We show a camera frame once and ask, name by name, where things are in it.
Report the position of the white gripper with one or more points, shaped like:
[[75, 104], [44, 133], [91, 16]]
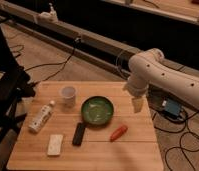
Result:
[[136, 87]]

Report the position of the white plastic bottle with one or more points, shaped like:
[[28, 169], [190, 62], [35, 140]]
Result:
[[41, 117]]

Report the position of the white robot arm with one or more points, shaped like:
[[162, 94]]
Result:
[[146, 68]]

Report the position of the green ceramic bowl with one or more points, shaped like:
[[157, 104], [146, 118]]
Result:
[[97, 110]]

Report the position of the orange carrot toy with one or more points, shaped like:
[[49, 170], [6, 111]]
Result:
[[118, 133]]

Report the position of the blue electronic box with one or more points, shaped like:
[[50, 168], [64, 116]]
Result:
[[171, 108]]

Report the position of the black remote control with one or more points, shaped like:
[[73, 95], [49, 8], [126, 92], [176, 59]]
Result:
[[79, 133]]

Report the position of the white rectangular sponge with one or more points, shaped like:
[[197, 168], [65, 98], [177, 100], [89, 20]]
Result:
[[54, 145]]

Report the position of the white power adapter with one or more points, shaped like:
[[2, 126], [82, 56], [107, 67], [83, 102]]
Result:
[[51, 15]]

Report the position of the black chair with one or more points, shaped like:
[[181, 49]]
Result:
[[14, 85]]

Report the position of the metal rail beam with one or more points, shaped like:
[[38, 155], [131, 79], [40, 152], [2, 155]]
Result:
[[107, 27]]

